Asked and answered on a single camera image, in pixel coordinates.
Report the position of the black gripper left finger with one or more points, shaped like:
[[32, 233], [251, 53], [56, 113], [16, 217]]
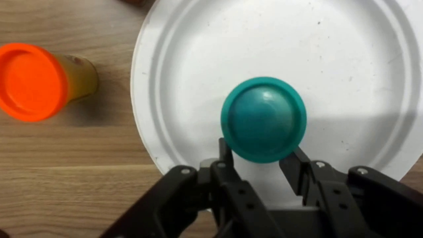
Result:
[[226, 174]]

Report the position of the white paper plate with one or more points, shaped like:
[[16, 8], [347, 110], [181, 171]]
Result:
[[352, 67]]

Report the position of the teal lid dough tub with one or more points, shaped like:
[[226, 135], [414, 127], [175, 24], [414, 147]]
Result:
[[263, 119]]

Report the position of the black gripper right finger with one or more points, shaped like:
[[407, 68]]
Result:
[[321, 176]]

